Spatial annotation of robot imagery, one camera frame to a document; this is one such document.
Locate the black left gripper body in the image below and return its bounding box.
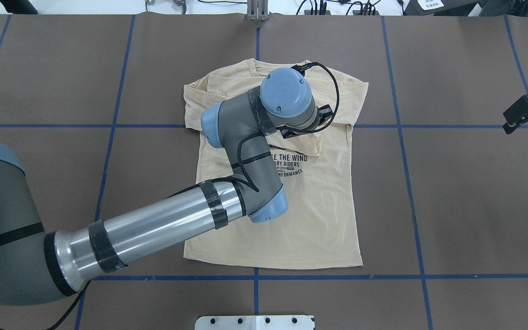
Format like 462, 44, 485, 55
280, 104, 335, 139

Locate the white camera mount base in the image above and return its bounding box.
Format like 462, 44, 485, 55
194, 315, 316, 330

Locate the left robot arm grey silver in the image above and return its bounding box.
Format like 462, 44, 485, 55
0, 62, 337, 306

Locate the cream long-sleeve graphic shirt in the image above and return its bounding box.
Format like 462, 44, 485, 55
183, 66, 369, 270

